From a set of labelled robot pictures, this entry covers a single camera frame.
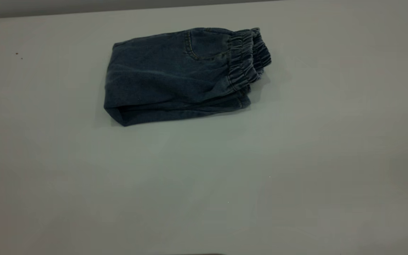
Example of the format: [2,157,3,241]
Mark blue denim shorts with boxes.
[103,27,272,127]

